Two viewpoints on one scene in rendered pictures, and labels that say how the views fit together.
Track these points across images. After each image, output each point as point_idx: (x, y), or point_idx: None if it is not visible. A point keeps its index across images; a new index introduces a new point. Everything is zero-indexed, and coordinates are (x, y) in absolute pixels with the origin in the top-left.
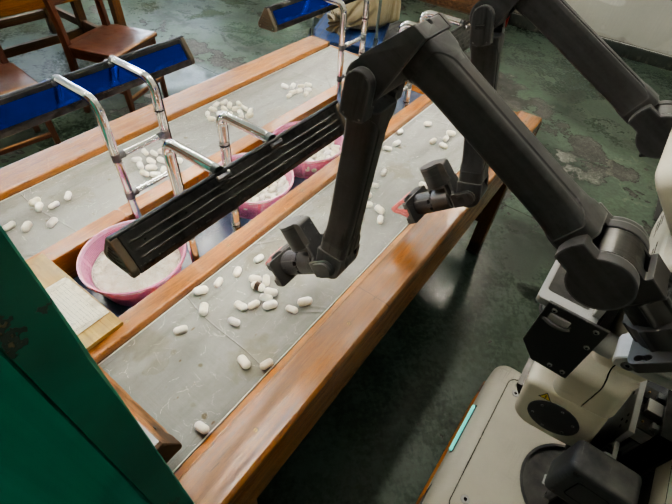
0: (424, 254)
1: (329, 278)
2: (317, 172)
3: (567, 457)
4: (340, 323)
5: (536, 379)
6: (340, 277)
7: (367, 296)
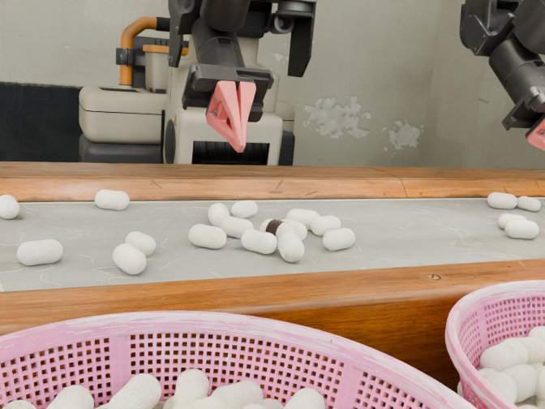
0: (242, 165)
1: (439, 210)
2: (319, 298)
3: (282, 148)
4: (453, 174)
5: (279, 116)
6: (415, 206)
7: (392, 173)
